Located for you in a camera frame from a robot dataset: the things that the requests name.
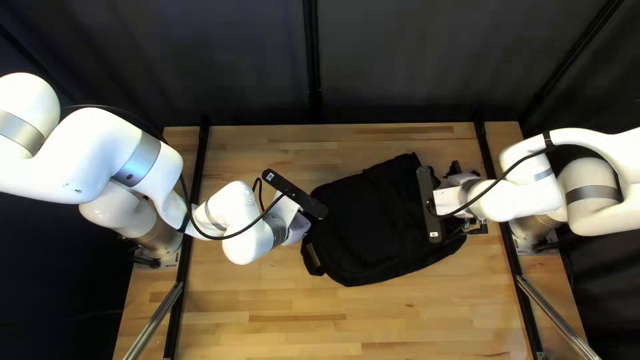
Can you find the black frame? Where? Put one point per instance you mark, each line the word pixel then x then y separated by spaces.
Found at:
pixel 311 60

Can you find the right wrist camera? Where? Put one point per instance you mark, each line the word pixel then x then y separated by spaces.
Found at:
pixel 427 200

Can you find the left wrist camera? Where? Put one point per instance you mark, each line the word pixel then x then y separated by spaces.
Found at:
pixel 295 192

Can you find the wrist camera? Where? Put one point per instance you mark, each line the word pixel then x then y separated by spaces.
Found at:
pixel 427 200
pixel 295 192

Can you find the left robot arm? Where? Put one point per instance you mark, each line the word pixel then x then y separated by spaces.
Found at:
pixel 100 150

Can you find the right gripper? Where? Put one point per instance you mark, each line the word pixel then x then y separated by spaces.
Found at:
pixel 450 197

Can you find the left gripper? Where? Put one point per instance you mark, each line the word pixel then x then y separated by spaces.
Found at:
pixel 299 227

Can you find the black backpack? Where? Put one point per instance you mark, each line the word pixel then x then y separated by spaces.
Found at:
pixel 370 225

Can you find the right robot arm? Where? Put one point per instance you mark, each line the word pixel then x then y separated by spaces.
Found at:
pixel 525 200

